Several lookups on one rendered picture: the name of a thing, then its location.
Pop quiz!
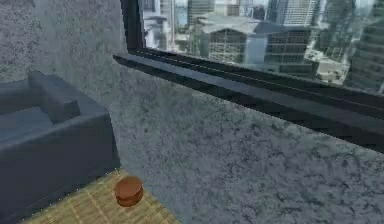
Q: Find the dark grey sofa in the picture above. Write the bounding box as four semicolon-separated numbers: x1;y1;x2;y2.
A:
0;70;121;224

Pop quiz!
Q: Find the black framed window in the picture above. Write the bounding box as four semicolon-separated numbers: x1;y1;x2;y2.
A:
112;0;384;155

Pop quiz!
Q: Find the brown round burger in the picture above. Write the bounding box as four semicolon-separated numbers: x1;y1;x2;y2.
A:
113;175;145;208

